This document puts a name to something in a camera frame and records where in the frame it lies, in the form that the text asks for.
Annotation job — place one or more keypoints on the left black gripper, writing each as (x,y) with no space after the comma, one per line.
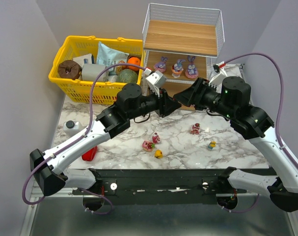
(162,103)

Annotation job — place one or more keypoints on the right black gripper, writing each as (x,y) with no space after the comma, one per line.
(200,93)

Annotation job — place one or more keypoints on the large purple bunny toy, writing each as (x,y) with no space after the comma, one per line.
(191,71)

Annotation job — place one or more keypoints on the red white figure toy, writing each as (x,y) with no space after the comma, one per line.
(195,129)

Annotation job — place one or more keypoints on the yellow blue duck toy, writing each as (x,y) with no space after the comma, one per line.
(211,145)

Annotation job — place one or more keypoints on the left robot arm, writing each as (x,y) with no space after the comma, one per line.
(49,167)

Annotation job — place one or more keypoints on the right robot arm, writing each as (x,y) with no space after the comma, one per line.
(254,125)

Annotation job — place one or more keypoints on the pink bear toy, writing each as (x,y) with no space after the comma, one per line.
(155,138)

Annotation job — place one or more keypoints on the green melon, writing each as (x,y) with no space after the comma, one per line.
(127,76)

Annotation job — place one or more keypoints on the orange fruit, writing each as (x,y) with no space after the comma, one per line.
(134,61)

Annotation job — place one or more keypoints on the brown onion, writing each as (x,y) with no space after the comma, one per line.
(118,69)

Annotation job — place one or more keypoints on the white can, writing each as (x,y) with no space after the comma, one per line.
(112,78)

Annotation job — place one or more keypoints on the blue snack bag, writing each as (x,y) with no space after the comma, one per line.
(108,56)

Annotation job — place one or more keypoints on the white paper roll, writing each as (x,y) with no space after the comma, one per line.
(91,71)

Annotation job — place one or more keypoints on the white blue box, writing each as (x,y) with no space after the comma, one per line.
(85,59)

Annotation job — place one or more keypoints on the red bell pepper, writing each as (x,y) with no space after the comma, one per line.
(89,155)

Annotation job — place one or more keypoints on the white plastic bottle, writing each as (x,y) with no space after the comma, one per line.
(72,128)

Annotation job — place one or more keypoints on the brown chocolate donut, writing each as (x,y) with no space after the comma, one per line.
(69,69)

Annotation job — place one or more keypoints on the yellow plastic basket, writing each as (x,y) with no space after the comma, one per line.
(79,90)

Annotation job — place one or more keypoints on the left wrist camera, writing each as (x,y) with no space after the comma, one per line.
(155,81)

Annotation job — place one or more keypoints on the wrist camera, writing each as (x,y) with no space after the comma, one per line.
(220,74)
(155,81)

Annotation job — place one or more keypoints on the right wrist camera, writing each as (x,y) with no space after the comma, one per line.
(220,74)

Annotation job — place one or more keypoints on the white wire wooden shelf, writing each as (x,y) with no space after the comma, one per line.
(178,31)

